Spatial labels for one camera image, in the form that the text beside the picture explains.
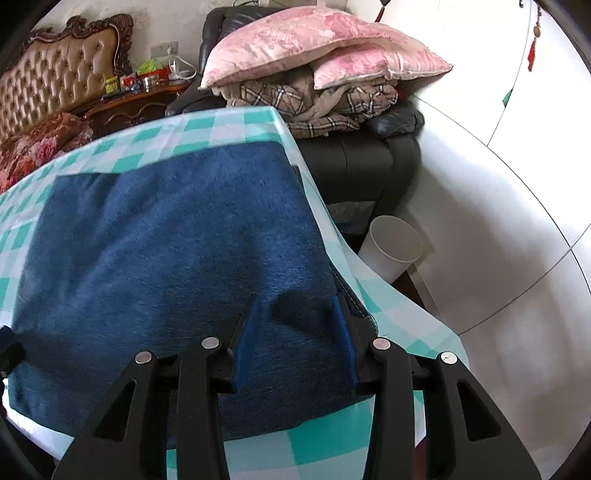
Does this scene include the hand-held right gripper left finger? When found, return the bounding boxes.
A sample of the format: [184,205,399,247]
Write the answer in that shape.
[52,293,262,480]

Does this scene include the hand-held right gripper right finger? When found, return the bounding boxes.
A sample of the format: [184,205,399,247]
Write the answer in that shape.
[330,295,542,480]

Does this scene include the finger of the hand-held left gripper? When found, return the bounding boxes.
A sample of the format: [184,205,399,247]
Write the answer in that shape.
[0,325,25,384]

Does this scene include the blue denim pants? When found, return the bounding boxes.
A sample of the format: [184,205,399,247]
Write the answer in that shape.
[9,141,382,450]

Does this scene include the white paper cup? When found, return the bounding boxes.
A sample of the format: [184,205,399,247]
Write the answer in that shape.
[358,215,423,283]

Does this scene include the black leather armchair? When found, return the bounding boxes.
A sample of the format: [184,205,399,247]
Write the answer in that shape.
[165,7,426,241]

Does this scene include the red floral blanket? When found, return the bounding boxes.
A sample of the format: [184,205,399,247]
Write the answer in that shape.
[0,111,95,195]

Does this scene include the teal checkered tablecloth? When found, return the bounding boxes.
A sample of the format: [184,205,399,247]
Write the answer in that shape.
[0,105,472,480]

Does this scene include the brown plaid blanket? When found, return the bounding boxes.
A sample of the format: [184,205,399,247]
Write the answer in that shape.
[212,65,400,139]

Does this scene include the carved wooden nightstand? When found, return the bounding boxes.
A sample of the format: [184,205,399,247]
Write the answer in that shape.
[74,80,192,139]

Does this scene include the small pink satin pillow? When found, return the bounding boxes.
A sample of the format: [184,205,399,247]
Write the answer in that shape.
[313,46,454,90]

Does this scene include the tufted brown leather headboard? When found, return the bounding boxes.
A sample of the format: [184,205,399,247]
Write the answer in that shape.
[0,14,134,139]

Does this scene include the large pink satin pillow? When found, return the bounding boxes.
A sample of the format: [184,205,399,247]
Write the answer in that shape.
[198,19,437,90]

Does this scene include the red beaded hanging ornament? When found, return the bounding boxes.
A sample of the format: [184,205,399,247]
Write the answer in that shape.
[527,0,543,72]

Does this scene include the white charger with cable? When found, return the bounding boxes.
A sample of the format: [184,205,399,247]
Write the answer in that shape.
[167,53,197,80]

